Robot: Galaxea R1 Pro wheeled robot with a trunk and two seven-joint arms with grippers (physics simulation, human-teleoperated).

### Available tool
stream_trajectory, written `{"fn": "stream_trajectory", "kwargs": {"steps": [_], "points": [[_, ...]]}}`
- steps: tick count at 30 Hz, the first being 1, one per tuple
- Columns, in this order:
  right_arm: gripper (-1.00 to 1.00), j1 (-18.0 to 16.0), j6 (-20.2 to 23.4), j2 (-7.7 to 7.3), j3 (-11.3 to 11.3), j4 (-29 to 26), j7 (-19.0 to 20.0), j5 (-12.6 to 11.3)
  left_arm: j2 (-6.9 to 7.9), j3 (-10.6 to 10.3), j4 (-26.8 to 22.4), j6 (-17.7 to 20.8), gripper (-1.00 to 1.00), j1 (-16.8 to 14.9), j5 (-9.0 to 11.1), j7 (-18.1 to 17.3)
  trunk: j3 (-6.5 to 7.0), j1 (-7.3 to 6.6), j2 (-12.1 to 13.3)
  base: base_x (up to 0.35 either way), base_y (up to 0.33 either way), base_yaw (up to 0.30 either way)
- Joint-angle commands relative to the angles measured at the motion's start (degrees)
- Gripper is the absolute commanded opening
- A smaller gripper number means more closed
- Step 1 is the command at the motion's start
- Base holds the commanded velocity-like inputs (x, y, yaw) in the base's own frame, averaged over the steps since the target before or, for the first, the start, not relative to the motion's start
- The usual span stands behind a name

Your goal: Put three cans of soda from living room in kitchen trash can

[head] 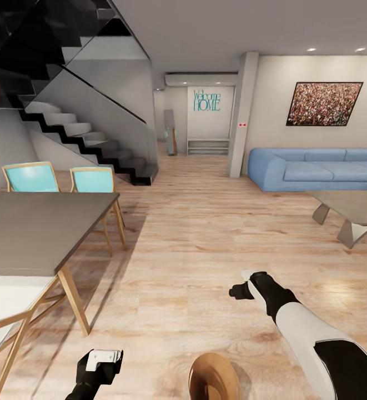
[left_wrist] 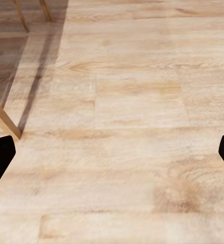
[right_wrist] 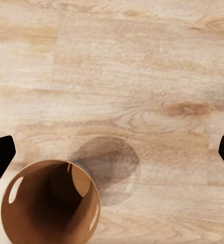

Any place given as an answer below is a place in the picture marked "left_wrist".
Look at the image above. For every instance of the breakfast table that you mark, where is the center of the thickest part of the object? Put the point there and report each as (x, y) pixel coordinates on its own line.
(5, 122)

